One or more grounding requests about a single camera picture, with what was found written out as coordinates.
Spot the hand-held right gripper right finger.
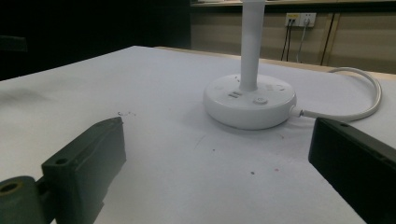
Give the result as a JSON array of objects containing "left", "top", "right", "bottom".
[{"left": 308, "top": 117, "right": 396, "bottom": 224}]

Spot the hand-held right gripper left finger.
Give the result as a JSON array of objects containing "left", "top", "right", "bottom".
[{"left": 41, "top": 116, "right": 127, "bottom": 224}]

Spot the white desk lamp base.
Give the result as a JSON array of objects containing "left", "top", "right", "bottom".
[{"left": 203, "top": 0, "right": 297, "bottom": 131}]

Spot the white lamp power cable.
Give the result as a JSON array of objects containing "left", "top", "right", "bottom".
[{"left": 290, "top": 66, "right": 383, "bottom": 122}]

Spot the black vertical wall cable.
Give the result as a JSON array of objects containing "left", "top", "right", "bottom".
[{"left": 319, "top": 12, "right": 336, "bottom": 66}]

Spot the white plugged cable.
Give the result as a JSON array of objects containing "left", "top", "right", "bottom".
[{"left": 295, "top": 19, "right": 311, "bottom": 63}]

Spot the black plugged cable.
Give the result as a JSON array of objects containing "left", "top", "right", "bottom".
[{"left": 280, "top": 19, "right": 293, "bottom": 62}]

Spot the white wall socket panel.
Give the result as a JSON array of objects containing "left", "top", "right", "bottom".
[{"left": 284, "top": 12, "right": 318, "bottom": 28}]

